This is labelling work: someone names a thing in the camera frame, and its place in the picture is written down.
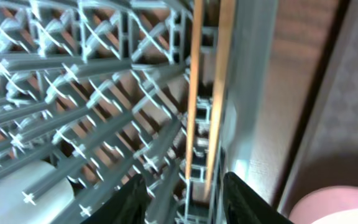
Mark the grey dishwasher rack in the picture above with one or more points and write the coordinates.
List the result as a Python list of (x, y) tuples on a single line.
[(99, 90)]

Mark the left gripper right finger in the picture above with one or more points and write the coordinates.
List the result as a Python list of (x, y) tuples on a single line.
[(242, 205)]

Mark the white pink bowl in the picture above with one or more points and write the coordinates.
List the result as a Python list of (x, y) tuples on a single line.
[(336, 204)]

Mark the wooden chopstick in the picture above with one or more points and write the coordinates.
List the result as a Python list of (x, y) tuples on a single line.
[(225, 29), (198, 15)]

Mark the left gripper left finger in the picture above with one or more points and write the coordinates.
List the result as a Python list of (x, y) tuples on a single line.
[(127, 206)]

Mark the light blue bowl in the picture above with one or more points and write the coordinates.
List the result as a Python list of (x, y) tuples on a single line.
[(13, 209)]

